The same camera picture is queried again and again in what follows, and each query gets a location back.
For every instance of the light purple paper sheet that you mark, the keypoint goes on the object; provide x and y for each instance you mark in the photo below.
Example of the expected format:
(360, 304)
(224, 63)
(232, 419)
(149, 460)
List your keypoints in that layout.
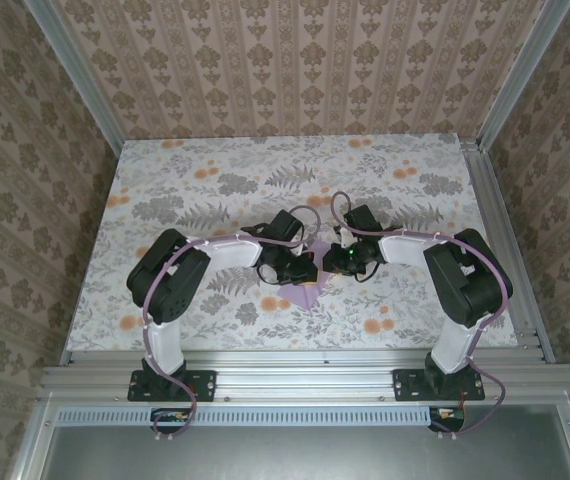
(305, 297)

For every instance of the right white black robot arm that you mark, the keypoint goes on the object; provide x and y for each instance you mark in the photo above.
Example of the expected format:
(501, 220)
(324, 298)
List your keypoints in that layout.
(405, 250)

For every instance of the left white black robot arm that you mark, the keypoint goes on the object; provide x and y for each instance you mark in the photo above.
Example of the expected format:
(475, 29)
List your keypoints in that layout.
(235, 252)

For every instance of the grey sheet metal panel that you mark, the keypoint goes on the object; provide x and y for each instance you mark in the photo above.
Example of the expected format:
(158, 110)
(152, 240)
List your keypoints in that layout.
(290, 455)

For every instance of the floral patterned table cover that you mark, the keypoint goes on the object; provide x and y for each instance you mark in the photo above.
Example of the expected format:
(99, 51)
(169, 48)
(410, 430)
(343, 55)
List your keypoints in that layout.
(190, 165)

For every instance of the long aluminium frame beam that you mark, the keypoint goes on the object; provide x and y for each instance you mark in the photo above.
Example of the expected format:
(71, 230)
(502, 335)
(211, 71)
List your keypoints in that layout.
(305, 375)

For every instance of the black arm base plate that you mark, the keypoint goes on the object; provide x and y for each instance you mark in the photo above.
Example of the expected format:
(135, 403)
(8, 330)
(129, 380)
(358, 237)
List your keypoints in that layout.
(205, 385)
(405, 385)

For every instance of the aluminium side rail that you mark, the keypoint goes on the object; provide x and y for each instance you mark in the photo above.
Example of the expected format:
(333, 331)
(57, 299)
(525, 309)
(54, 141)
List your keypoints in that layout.
(490, 200)

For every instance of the aluminium frame post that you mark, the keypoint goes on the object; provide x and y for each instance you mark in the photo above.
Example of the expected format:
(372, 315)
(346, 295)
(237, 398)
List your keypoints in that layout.
(83, 80)
(519, 75)

